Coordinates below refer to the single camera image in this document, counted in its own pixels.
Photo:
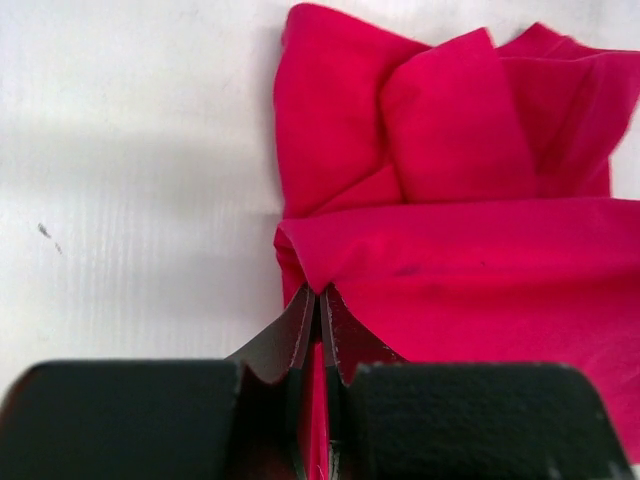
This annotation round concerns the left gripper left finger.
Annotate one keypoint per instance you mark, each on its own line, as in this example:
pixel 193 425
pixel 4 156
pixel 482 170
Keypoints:
pixel 241 417

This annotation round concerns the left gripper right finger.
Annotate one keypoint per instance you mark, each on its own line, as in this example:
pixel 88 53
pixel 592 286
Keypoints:
pixel 393 419

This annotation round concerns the magenta t shirt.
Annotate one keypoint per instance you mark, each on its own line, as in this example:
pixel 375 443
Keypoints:
pixel 458 196

